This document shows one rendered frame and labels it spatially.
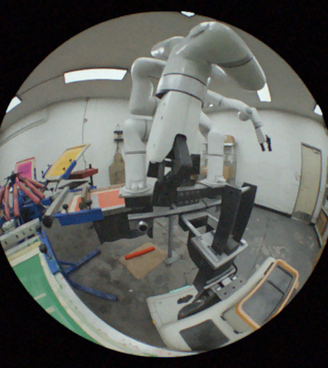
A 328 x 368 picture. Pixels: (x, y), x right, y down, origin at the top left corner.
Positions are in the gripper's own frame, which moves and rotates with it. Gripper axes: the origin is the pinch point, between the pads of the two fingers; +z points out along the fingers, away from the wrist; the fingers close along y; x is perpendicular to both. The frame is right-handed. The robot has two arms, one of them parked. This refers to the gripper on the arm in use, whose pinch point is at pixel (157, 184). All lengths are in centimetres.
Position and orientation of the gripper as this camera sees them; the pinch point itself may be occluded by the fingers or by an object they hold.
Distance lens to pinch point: 20.8
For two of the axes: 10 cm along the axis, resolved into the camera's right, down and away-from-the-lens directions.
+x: 9.5, 1.1, 2.8
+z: -2.4, 8.5, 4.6
